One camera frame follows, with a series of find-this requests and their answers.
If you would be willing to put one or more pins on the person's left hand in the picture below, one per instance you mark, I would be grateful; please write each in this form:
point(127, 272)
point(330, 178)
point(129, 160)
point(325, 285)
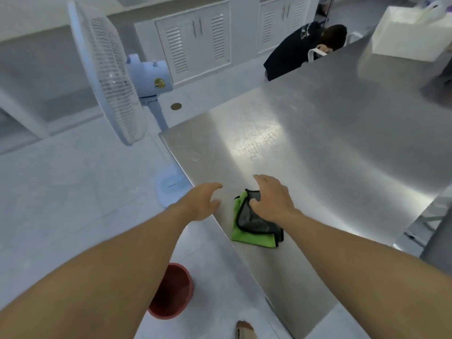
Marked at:
point(198, 204)

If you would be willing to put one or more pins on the person's right hand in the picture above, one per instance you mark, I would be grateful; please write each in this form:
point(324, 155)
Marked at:
point(273, 201)

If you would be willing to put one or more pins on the person's right thumb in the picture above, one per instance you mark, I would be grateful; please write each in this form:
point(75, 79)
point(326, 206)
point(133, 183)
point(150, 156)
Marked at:
point(254, 205)

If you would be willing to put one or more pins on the person's left thumb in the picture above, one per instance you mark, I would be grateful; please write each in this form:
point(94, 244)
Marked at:
point(214, 206)

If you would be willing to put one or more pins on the green and grey cleaning cloth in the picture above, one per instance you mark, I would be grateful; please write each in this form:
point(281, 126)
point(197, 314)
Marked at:
point(252, 234)

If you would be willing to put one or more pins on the person's left forearm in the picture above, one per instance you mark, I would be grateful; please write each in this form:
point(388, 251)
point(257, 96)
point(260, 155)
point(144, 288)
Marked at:
point(106, 271)

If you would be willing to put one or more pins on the person's right forearm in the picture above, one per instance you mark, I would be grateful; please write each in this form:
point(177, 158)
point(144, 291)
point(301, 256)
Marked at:
point(360, 278)

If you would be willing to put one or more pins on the red plastic bucket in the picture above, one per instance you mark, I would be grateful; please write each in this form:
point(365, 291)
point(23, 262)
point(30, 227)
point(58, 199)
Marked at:
point(173, 293)

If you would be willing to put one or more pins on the round brass floor drain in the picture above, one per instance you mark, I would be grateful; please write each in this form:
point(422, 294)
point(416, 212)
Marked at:
point(176, 106)

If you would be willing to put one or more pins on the person's shoe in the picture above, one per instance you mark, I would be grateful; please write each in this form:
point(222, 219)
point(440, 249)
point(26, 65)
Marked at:
point(245, 331)

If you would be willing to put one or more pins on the wide white louvred cabinet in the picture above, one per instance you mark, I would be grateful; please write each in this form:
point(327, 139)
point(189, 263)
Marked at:
point(194, 42)

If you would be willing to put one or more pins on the narrow white louvred cabinet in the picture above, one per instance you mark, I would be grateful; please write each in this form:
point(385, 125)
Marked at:
point(280, 22)

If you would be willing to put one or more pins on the white counter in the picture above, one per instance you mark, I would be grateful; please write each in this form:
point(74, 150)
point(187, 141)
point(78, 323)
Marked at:
point(42, 77)

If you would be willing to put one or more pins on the white pedestal fan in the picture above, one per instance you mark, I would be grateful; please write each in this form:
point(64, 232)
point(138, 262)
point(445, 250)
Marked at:
point(113, 84)

